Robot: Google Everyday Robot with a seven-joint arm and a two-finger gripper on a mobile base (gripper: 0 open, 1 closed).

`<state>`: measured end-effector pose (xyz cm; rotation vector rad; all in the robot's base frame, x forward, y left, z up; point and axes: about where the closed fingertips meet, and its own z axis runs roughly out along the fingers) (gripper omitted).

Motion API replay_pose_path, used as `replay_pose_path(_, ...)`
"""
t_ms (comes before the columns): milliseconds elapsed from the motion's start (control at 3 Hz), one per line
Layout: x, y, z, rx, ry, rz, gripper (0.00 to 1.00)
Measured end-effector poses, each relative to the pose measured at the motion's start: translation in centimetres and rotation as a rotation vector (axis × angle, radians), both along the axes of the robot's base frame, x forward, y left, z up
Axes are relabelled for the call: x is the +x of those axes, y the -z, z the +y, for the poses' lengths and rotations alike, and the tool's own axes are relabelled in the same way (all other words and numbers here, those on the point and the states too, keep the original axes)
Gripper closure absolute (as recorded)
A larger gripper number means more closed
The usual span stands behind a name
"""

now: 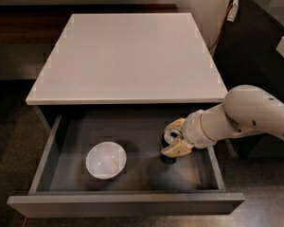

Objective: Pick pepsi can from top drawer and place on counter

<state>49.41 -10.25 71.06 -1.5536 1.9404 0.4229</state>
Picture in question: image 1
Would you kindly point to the grey drawer cabinet white top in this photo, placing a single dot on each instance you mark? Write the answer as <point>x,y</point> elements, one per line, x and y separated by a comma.
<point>128,58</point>

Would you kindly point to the white cable tag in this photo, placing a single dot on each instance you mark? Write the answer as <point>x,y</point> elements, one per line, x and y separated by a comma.
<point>233,11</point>

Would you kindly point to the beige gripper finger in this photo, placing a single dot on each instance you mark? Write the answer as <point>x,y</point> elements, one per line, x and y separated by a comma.
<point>173,131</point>
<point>177,148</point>

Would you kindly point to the grey top drawer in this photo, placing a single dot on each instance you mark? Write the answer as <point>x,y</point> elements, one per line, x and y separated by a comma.
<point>63,188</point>

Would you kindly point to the white bowl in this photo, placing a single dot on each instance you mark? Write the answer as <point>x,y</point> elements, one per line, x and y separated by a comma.
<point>106,160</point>

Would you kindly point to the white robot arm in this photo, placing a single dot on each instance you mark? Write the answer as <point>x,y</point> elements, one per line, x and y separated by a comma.
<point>246,110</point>

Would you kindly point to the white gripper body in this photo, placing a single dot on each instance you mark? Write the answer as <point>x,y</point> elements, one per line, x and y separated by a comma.
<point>193,130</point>

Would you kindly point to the dark blue pepsi can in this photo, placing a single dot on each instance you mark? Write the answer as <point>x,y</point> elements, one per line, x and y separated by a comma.
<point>165,159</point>

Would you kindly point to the dark wooden bench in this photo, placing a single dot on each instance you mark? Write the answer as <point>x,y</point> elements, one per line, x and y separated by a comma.
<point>43,24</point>

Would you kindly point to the black cabinet on right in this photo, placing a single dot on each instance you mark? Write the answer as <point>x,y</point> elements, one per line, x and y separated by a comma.
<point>246,51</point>

